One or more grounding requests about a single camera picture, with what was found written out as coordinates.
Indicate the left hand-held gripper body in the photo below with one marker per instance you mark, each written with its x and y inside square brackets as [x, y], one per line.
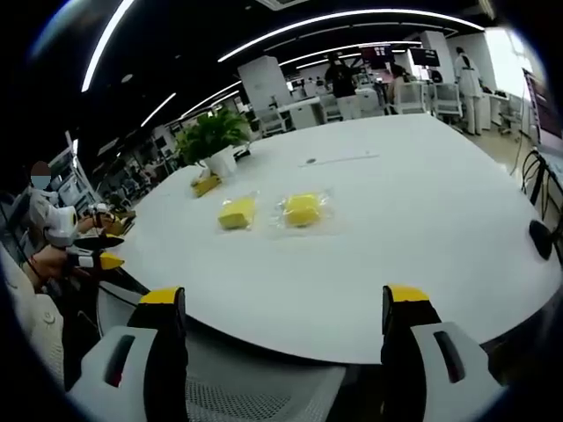
[61, 224]

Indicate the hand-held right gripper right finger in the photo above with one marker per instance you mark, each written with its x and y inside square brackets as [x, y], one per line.
[433, 365]

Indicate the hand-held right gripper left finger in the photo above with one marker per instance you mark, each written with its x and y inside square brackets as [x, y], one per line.
[132, 365]

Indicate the bagged yellow silicone block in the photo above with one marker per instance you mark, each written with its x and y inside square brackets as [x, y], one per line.
[237, 214]
[302, 211]

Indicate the person's left hand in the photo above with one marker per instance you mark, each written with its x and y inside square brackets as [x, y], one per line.
[48, 264]

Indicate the yellow tissue box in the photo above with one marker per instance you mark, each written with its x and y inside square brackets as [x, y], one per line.
[205, 185]

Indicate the grey mesh office chair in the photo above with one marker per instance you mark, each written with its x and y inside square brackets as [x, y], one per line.
[264, 391]

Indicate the green potted plant white pot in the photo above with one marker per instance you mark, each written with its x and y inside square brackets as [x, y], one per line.
[213, 136]

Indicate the black oval object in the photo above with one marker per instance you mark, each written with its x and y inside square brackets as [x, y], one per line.
[541, 239]

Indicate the long ceiling light strip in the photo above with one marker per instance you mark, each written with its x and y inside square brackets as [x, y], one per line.
[105, 41]
[352, 19]

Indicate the dark display screen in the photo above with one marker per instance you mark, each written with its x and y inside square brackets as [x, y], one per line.
[547, 110]

